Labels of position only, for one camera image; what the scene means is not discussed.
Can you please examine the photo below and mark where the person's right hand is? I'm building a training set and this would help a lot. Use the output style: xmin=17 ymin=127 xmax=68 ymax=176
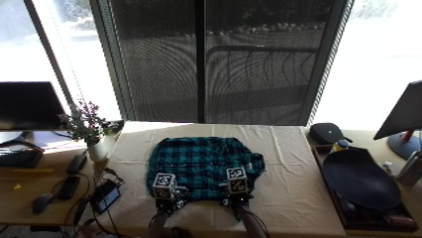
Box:
xmin=218 ymin=193 xmax=255 ymax=208

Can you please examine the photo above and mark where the person's left hand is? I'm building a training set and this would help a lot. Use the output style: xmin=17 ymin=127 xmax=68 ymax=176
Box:
xmin=153 ymin=194 xmax=188 ymax=214

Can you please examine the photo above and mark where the teal black plaid shirt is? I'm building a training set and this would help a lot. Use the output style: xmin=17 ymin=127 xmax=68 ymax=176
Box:
xmin=145 ymin=136 xmax=266 ymax=202

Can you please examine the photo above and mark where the white marker cube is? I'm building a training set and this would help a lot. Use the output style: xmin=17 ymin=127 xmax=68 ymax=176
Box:
xmin=225 ymin=167 xmax=250 ymax=195
xmin=152 ymin=172 xmax=178 ymax=200

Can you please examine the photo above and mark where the beige tablecloth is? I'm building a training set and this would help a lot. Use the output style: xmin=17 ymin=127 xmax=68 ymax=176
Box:
xmin=89 ymin=121 xmax=349 ymax=238

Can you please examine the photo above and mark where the black tablet device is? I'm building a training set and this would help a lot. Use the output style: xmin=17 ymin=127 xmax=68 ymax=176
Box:
xmin=88 ymin=179 xmax=121 ymax=214

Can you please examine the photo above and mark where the white plant pot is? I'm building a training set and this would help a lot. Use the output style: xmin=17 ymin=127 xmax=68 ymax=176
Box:
xmin=85 ymin=138 xmax=110 ymax=163

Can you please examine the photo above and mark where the black smartphone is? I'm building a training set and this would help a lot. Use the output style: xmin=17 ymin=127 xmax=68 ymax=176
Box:
xmin=57 ymin=176 xmax=81 ymax=200

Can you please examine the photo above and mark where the black remote control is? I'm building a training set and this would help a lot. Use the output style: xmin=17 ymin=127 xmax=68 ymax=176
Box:
xmin=65 ymin=154 xmax=88 ymax=175

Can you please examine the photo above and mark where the black computer mouse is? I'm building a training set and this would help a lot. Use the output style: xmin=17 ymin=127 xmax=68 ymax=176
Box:
xmin=31 ymin=192 xmax=56 ymax=214

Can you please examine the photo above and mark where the black zipped pouch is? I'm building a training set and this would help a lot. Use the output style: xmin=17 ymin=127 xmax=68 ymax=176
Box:
xmin=309 ymin=122 xmax=347 ymax=145

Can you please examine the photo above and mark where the large black oval dish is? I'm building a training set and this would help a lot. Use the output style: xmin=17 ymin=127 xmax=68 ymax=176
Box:
xmin=322 ymin=147 xmax=402 ymax=210

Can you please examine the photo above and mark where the purple flowering plant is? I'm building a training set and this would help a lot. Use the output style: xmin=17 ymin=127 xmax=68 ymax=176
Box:
xmin=58 ymin=100 xmax=121 ymax=146

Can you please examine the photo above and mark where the yellow ruler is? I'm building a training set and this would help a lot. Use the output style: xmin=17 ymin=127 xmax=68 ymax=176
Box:
xmin=12 ymin=168 xmax=56 ymax=174

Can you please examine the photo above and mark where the dark wooden tray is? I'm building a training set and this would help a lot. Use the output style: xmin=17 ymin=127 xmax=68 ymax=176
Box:
xmin=311 ymin=144 xmax=419 ymax=232

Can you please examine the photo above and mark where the black keyboard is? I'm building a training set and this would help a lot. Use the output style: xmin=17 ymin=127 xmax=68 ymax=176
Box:
xmin=0 ymin=147 xmax=45 ymax=169

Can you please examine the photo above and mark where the silver metal bottle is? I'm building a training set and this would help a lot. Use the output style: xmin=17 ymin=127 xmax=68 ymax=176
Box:
xmin=395 ymin=150 xmax=422 ymax=186

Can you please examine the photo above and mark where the round grey monitor base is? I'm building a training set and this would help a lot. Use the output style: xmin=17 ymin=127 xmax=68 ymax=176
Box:
xmin=386 ymin=132 xmax=422 ymax=161

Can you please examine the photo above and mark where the dark window screen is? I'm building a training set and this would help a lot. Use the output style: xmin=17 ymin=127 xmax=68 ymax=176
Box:
xmin=88 ymin=0 xmax=354 ymax=127

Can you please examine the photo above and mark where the black computer monitor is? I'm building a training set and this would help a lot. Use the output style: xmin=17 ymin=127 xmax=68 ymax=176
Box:
xmin=0 ymin=80 xmax=70 ymax=131

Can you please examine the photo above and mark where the tilted black monitor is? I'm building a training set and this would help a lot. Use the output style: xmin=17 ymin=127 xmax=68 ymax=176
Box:
xmin=373 ymin=79 xmax=422 ymax=141

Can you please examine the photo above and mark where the black cable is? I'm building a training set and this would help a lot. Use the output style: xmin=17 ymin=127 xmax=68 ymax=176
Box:
xmin=64 ymin=168 xmax=125 ymax=236

